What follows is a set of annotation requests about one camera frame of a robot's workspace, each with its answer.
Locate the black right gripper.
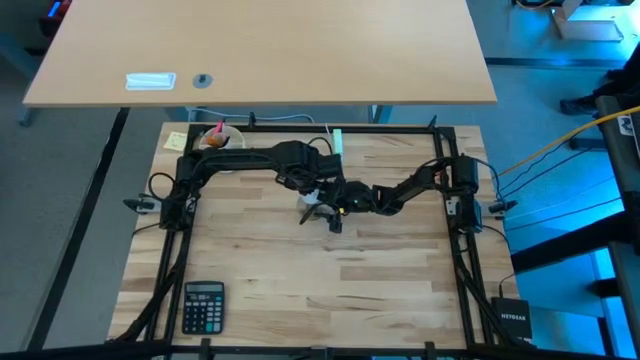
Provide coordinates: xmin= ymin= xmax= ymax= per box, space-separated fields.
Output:
xmin=315 ymin=179 xmax=375 ymax=235

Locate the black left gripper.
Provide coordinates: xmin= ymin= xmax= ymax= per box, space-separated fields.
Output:
xmin=276 ymin=167 xmax=334 ymax=207

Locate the white ribbed pen cup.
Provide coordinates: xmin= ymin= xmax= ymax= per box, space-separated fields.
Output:
xmin=198 ymin=124 xmax=247 ymax=151

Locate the yellow sticky note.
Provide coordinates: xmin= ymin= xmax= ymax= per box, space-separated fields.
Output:
xmin=163 ymin=130 xmax=189 ymax=153

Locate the black crossbar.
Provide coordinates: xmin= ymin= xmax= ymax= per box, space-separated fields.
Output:
xmin=0 ymin=342 xmax=640 ymax=360

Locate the tan wooden desk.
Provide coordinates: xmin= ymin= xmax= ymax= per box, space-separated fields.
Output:
xmin=22 ymin=0 xmax=499 ymax=108

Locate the black desk calculator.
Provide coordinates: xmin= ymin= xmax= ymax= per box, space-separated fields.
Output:
xmin=181 ymin=280 xmax=226 ymax=336

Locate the person's foot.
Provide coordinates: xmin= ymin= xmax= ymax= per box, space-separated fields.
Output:
xmin=559 ymin=67 xmax=640 ymax=117

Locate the dark grey cart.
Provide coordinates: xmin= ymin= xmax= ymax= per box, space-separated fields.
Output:
xmin=593 ymin=94 xmax=640 ymax=360

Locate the white cardboard box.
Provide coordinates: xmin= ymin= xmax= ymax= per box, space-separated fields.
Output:
xmin=551 ymin=0 xmax=626 ymax=43

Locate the white lamp cord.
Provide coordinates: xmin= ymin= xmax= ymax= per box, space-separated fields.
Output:
xmin=187 ymin=106 xmax=335 ymax=147

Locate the black metal table frame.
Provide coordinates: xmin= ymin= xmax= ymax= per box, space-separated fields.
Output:
xmin=107 ymin=113 xmax=531 ymax=351

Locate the black Netgear network switch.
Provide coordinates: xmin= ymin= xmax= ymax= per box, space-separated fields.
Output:
xmin=490 ymin=296 xmax=534 ymax=342

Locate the yellow cable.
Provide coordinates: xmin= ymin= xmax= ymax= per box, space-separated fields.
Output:
xmin=496 ymin=104 xmax=640 ymax=179

